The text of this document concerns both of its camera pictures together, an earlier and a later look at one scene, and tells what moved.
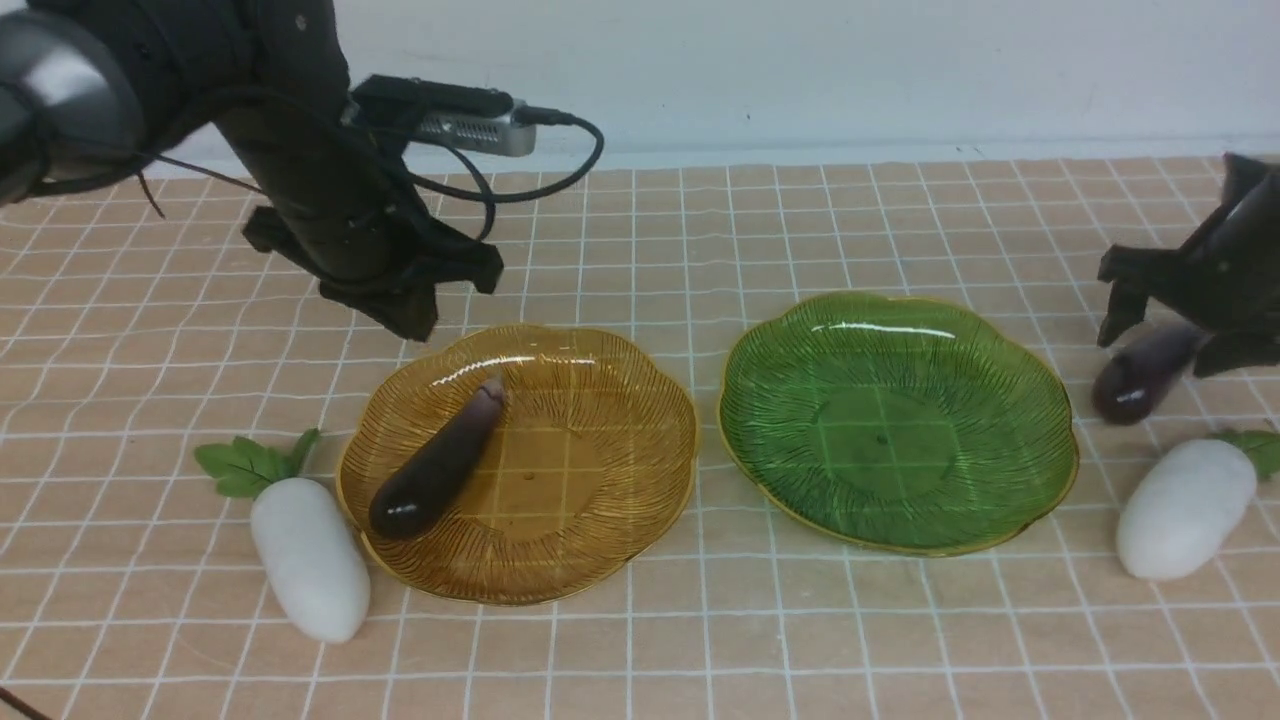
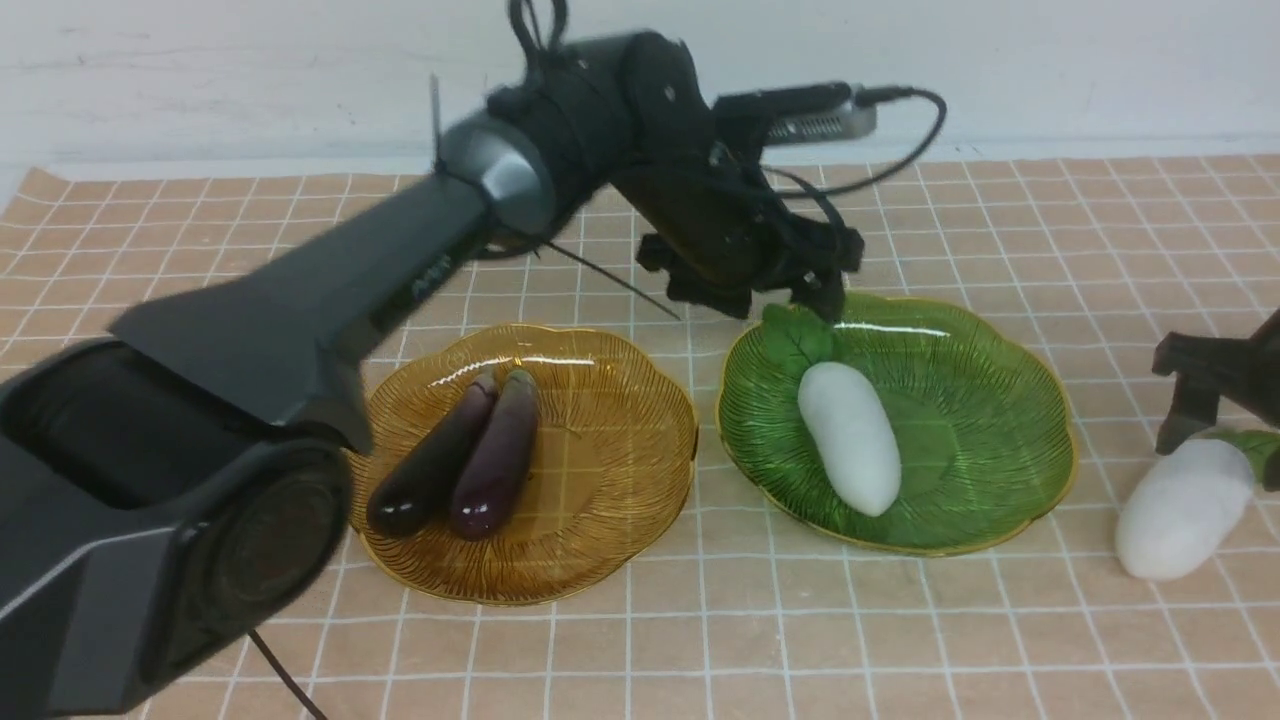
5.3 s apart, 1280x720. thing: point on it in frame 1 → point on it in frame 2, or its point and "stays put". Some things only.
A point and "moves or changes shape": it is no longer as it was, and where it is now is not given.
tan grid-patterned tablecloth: [137, 330] stays put
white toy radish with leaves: [307, 545] moves or changes shape
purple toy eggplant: [1134, 377] → [492, 474]
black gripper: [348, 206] → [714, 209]
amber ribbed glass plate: [588, 460] stays put
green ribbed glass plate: [902, 424] stays put
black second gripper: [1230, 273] → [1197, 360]
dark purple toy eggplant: [417, 489] stays put
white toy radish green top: [1191, 505] stays put
